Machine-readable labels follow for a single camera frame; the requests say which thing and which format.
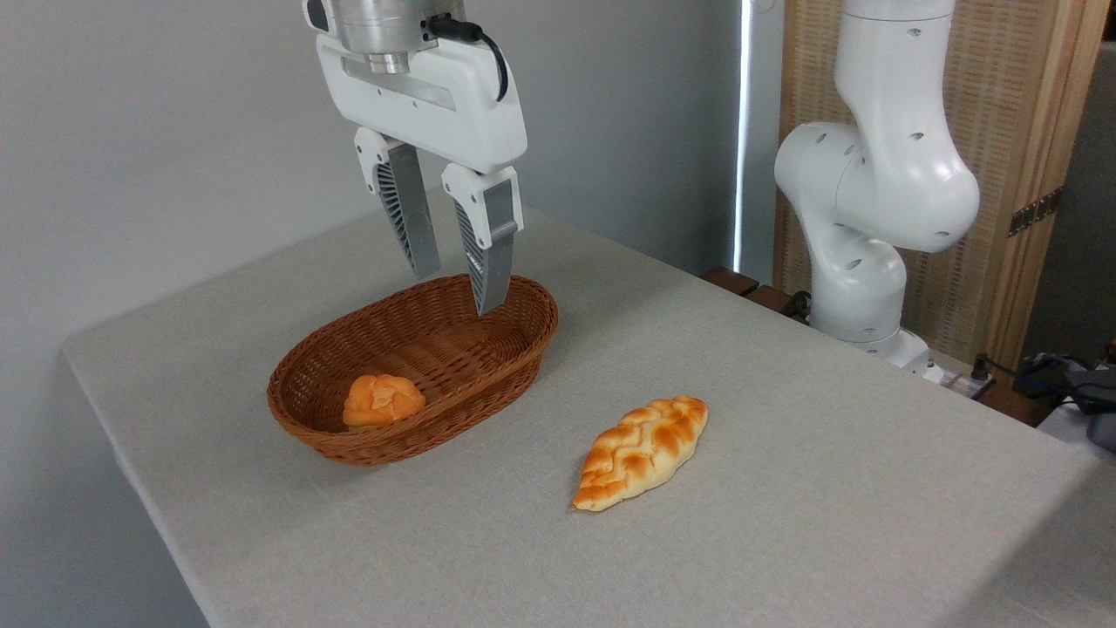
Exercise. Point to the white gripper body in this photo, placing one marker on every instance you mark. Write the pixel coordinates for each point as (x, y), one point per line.
(453, 118)

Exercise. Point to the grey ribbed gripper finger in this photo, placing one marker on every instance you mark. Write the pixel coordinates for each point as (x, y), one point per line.
(417, 227)
(495, 262)

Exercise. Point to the long braided golden bread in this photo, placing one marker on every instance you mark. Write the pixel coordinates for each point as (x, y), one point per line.
(641, 449)

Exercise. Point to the brown woven wicker basket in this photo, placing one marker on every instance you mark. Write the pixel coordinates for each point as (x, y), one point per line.
(462, 366)

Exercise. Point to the small round orange bread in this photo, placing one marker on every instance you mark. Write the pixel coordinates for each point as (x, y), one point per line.
(382, 401)

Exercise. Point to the grey tablecloth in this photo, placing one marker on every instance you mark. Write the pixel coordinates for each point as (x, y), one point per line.
(785, 488)

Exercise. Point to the white power strip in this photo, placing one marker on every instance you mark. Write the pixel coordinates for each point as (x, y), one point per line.
(955, 380)

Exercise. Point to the black power plug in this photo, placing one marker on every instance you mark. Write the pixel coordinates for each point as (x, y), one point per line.
(980, 370)

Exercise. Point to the metal screen hinge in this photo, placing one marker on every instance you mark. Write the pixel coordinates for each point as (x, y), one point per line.
(1036, 212)

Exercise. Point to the dark grey bag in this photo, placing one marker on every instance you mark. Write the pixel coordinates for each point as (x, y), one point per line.
(1090, 388)

